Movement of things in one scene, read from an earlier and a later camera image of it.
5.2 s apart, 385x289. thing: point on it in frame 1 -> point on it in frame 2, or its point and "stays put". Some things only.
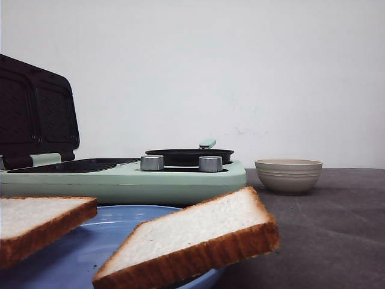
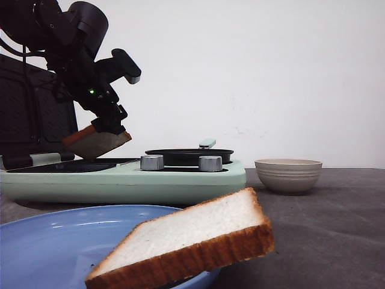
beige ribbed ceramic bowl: x=288 y=177 stays put
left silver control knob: x=152 y=162 stays put
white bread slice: x=28 y=223 -> x=89 y=142
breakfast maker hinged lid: x=38 y=114 stays put
